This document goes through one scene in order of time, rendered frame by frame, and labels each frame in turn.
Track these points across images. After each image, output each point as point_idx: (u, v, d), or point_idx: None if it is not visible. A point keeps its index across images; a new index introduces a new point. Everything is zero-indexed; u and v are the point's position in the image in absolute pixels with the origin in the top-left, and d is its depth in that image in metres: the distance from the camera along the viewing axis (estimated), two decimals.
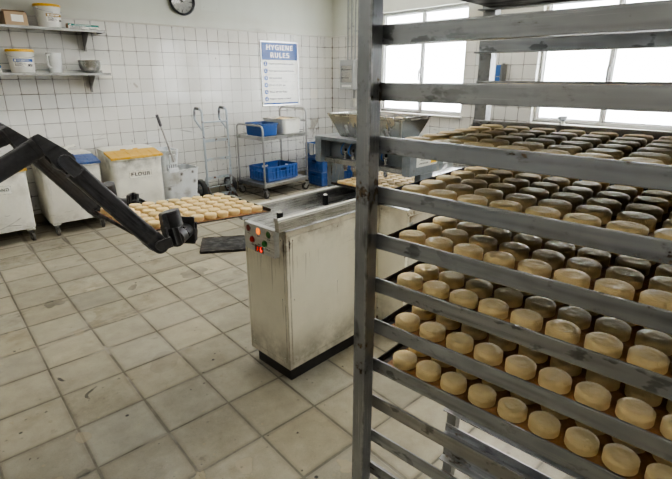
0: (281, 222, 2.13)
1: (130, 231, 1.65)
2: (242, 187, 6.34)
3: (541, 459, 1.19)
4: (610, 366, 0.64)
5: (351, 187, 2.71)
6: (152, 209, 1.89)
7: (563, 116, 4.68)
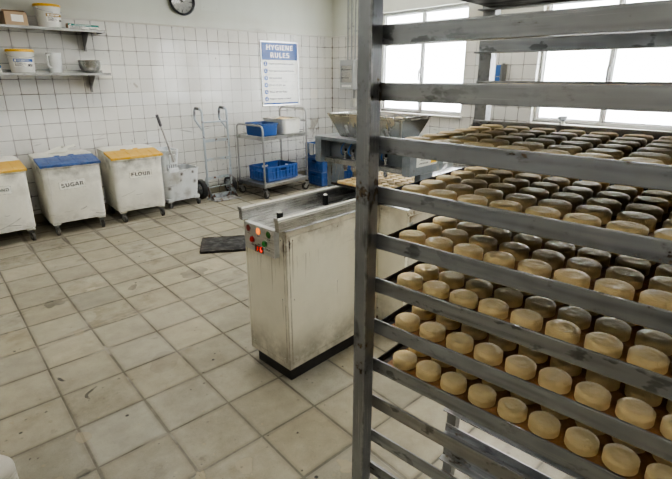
0: (281, 222, 2.13)
1: None
2: (242, 187, 6.34)
3: (541, 459, 1.19)
4: (610, 366, 0.64)
5: (351, 187, 2.71)
6: None
7: (563, 116, 4.68)
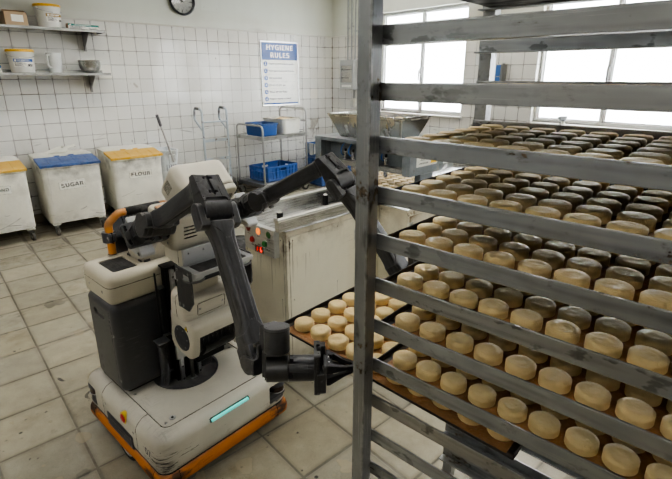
0: (281, 222, 2.13)
1: (293, 323, 1.19)
2: (242, 187, 6.34)
3: (541, 459, 1.19)
4: (610, 366, 0.64)
5: None
6: (392, 312, 1.22)
7: (563, 116, 4.68)
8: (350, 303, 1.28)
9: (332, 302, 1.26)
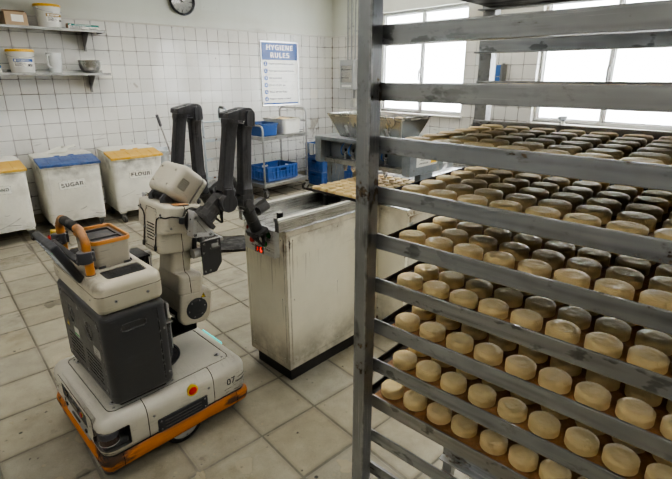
0: (281, 222, 2.13)
1: (379, 388, 1.04)
2: None
3: None
4: (610, 366, 0.64)
5: (326, 193, 2.57)
6: None
7: (563, 116, 4.68)
8: None
9: None
